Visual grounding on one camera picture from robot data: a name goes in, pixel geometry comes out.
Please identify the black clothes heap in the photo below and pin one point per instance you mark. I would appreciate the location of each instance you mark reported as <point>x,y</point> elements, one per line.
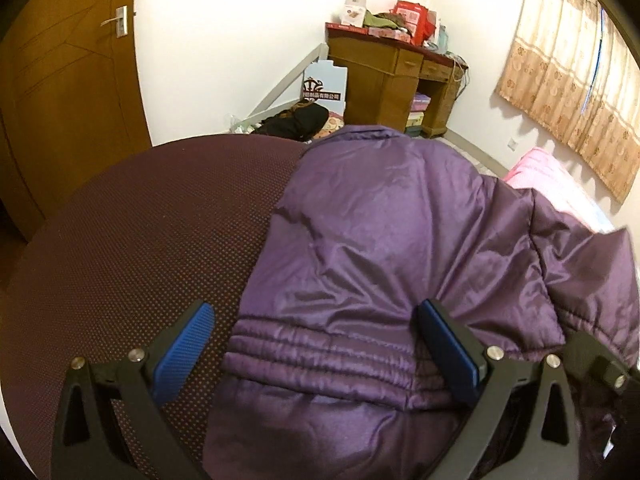
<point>297,120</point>

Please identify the purple padded jacket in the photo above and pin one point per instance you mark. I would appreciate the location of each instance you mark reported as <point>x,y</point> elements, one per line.
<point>375,235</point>

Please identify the blue white patterned bed sheet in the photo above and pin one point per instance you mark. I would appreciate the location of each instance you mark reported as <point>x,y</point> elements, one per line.
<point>598,218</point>

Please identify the grey metal frame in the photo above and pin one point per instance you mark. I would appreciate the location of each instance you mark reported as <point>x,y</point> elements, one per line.
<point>280,87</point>

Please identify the stack of pastel boxes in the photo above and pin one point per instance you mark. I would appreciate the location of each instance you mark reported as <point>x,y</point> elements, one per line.
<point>419,112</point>

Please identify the white wall socket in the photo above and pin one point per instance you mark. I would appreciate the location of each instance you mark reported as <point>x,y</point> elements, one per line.
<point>512,143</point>

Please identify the patterned cloth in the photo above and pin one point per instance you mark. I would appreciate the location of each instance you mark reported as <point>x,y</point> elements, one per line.
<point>332,124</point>

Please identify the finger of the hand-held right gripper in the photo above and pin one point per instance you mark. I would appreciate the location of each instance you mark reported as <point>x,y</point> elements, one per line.
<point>600,360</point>

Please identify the pink blanket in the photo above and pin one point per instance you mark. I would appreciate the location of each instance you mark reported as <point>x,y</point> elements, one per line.
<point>542,180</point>

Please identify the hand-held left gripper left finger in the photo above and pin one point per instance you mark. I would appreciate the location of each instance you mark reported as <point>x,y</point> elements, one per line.
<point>182,350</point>

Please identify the wooden desk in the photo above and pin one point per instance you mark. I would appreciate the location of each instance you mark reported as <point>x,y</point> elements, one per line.
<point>372,80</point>

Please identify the beige patterned curtain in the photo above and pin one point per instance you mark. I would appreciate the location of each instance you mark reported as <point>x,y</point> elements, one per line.
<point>570,75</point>

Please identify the maroon dotted bed sheet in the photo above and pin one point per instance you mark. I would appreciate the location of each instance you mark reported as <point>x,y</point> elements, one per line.
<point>150,235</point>

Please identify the printed white cardboard box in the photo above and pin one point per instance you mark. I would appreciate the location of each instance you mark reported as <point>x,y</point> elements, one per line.
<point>325,82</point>

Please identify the green cloth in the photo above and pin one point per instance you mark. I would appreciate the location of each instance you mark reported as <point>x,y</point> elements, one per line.
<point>385,21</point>

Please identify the red boxes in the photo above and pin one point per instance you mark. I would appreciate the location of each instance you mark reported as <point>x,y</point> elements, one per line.
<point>415,17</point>

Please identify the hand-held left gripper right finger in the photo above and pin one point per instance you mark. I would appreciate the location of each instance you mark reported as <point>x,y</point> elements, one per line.
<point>450,350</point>

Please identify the wooden door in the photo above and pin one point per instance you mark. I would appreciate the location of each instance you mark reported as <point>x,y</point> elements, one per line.
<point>65,85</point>

